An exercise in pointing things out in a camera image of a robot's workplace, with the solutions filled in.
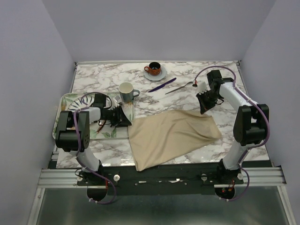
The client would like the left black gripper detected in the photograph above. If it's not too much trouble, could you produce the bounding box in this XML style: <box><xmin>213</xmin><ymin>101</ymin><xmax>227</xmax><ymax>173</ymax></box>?
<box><xmin>103</xmin><ymin>105</ymin><xmax>132</xmax><ymax>127</ymax></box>

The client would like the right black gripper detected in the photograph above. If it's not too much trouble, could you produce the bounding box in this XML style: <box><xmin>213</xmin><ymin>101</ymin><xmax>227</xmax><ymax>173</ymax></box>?
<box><xmin>196</xmin><ymin>90</ymin><xmax>221</xmax><ymax>114</ymax></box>

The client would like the beige cloth napkin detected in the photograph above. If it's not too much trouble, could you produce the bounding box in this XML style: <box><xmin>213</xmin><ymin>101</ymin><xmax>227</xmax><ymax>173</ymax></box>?
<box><xmin>128</xmin><ymin>110</ymin><xmax>222</xmax><ymax>172</ymax></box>

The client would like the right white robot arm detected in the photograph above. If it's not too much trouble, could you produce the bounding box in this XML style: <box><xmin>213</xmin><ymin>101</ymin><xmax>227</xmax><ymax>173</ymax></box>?
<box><xmin>192</xmin><ymin>66</ymin><xmax>270</xmax><ymax>184</ymax></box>

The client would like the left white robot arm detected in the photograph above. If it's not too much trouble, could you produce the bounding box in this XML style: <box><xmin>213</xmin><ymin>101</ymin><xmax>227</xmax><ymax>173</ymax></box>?
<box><xmin>55</xmin><ymin>92</ymin><xmax>132</xmax><ymax>185</ymax></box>

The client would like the white tray with leaf print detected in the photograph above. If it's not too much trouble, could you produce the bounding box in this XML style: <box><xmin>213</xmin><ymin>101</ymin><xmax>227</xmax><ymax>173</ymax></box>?
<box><xmin>52</xmin><ymin>91</ymin><xmax>135</xmax><ymax>140</ymax></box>

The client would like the silver fork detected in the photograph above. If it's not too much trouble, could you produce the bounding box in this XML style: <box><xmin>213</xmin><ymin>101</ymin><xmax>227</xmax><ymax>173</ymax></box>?
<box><xmin>165</xmin><ymin>82</ymin><xmax>194</xmax><ymax>95</ymax></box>

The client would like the rose gold knife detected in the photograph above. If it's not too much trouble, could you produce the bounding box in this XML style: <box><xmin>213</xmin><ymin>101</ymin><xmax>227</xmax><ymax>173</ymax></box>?
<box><xmin>96</xmin><ymin>120</ymin><xmax>106</xmax><ymax>134</ymax></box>

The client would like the grey and cream mug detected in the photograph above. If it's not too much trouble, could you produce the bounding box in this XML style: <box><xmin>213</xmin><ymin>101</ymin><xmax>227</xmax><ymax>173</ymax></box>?
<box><xmin>119</xmin><ymin>82</ymin><xmax>140</xmax><ymax>103</ymax></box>

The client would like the purple knife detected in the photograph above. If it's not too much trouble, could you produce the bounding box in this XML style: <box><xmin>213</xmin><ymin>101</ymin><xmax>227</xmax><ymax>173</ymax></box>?
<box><xmin>149</xmin><ymin>78</ymin><xmax>177</xmax><ymax>93</ymax></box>

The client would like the white plate with blue stripes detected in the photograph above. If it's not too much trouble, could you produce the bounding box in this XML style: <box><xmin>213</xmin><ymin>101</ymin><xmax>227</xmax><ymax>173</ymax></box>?
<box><xmin>67</xmin><ymin>96</ymin><xmax>94</xmax><ymax>112</ymax></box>

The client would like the white saucer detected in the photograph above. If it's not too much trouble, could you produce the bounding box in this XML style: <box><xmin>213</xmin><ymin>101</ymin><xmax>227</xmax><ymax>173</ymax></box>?
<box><xmin>143</xmin><ymin>65</ymin><xmax>168</xmax><ymax>81</ymax></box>

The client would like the brown coffee cup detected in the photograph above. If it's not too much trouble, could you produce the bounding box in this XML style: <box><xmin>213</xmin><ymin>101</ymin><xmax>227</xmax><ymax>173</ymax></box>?
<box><xmin>144</xmin><ymin>62</ymin><xmax>161</xmax><ymax>76</ymax></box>

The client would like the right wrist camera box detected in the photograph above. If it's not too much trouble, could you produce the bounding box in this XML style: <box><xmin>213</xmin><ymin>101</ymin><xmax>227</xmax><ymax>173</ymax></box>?
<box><xmin>197</xmin><ymin>81</ymin><xmax>207</xmax><ymax>95</ymax></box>

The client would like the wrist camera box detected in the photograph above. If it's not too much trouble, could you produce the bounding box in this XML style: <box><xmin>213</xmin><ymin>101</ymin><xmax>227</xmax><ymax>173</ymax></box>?
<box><xmin>197</xmin><ymin>81</ymin><xmax>207</xmax><ymax>95</ymax></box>
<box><xmin>111</xmin><ymin>95</ymin><xmax>122</xmax><ymax>108</ymax></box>

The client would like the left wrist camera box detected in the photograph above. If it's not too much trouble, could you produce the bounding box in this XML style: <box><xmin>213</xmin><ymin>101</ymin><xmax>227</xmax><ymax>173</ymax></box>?
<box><xmin>111</xmin><ymin>95</ymin><xmax>122</xmax><ymax>108</ymax></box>

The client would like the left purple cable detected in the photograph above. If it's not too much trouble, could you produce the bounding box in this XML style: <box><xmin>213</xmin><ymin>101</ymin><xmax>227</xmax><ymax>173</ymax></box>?
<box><xmin>74</xmin><ymin>92</ymin><xmax>117</xmax><ymax>205</ymax></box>

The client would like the aluminium frame rail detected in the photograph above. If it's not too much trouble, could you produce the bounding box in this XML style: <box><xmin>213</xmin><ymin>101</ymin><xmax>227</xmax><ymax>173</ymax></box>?
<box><xmin>37</xmin><ymin>167</ymin><xmax>286</xmax><ymax>188</ymax></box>

